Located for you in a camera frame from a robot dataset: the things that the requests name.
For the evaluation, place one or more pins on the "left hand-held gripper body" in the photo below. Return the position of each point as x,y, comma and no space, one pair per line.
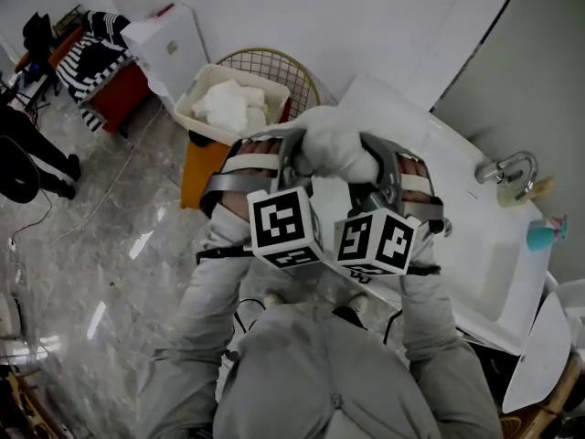
279,227

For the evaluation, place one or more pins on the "orange chair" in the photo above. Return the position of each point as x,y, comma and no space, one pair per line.
123,94

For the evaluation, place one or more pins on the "white freestanding basin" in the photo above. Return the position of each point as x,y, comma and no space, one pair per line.
544,355

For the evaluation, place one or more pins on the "person's right forearm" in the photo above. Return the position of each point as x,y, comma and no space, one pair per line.
429,318

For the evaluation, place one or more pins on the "cream laundry basket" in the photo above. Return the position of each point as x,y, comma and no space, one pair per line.
189,108

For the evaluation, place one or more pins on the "person's right hand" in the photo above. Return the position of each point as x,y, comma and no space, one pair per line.
413,168

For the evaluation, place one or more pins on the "teal spray bottle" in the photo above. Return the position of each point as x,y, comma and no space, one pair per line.
544,238

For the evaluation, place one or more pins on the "person's shoe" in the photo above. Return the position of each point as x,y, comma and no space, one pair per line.
354,307
274,299

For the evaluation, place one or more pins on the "chrome faucet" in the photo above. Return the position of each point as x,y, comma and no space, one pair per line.
507,167

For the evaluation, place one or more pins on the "orange chair seat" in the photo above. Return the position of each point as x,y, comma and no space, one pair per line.
201,172

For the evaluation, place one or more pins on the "person's grey jacket torso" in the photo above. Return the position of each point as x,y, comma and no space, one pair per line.
301,373

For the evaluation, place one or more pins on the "white water dispenser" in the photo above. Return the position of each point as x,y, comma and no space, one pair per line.
173,48

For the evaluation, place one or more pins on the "person's left forearm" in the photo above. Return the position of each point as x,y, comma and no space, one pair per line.
210,300

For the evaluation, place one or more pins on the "person's left hand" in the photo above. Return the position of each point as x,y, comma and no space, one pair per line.
258,147

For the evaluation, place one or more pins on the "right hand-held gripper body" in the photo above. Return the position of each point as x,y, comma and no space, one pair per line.
375,245

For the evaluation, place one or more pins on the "white washbasin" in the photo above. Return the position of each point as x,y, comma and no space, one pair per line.
457,208

